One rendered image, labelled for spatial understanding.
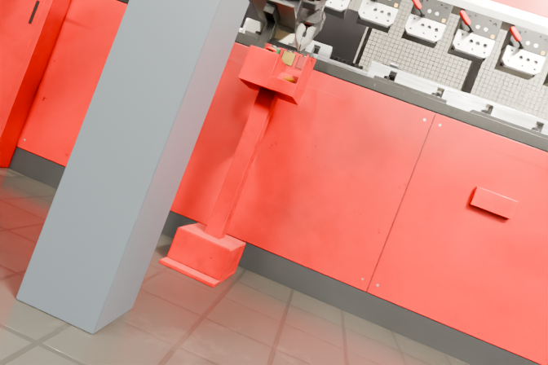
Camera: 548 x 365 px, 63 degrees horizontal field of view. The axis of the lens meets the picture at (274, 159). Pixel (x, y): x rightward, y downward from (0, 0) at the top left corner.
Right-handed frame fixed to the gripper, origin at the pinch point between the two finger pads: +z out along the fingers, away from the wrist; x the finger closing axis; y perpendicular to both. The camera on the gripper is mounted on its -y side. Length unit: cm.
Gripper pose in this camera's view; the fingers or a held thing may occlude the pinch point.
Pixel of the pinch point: (299, 46)
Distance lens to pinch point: 157.6
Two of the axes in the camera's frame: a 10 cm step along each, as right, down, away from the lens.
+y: 2.2, -0.2, 9.8
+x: -9.1, -3.5, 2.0
